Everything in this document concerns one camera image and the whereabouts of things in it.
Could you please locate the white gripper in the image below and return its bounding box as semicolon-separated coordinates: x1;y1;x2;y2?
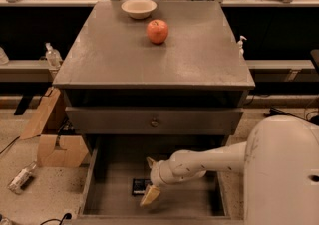
140;157;176;207

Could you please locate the dark blue rxbar wrapper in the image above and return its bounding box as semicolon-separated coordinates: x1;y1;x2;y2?
132;178;151;196

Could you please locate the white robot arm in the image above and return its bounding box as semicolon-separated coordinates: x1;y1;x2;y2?
141;115;319;225

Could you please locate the brass drawer knob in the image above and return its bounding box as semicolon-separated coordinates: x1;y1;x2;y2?
151;118;159;127

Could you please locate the open grey middle drawer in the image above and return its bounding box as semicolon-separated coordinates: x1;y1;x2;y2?
65;135;243;225

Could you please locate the grey wooden drawer cabinet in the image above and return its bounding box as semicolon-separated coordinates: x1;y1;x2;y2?
52;0;256;225

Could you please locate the closed grey top drawer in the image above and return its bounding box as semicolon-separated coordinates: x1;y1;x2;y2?
66;107;243;135

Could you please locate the brown cardboard box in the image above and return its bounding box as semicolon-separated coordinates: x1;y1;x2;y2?
20;88;89;168

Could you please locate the clear plastic bottle on floor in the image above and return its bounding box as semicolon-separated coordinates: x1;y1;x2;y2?
8;161;37;194

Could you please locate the red apple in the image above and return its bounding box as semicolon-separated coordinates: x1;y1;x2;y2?
147;20;168;45

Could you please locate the clear bottle on shelf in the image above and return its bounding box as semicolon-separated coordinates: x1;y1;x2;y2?
46;43;63;68

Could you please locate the white pump dispenser bottle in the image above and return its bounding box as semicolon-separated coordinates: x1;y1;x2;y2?
237;36;247;56

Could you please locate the white ceramic bowl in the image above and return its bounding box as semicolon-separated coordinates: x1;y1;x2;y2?
121;0;157;20

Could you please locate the black floor cable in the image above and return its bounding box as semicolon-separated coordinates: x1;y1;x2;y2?
39;212;73;225

